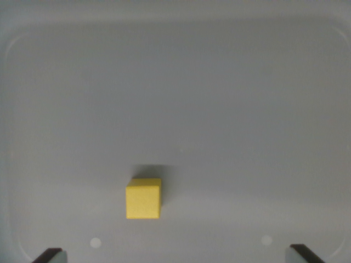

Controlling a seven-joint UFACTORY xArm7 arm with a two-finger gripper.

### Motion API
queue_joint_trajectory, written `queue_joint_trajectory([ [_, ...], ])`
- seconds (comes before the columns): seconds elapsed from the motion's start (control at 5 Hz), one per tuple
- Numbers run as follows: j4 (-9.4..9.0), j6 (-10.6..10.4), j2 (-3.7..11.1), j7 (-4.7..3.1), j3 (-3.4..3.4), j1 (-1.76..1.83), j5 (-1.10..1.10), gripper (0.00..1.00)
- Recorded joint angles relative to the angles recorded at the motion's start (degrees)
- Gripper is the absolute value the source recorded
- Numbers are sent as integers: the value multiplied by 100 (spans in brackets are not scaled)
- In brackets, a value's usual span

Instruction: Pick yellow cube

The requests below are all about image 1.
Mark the yellow cube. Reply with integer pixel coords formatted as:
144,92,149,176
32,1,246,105
126,178,162,220

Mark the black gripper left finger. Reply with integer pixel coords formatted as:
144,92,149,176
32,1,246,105
32,247,68,263

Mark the grey plastic bin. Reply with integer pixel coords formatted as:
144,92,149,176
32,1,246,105
0,0,351,263

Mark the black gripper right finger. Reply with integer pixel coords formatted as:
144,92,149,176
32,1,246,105
285,243,326,263

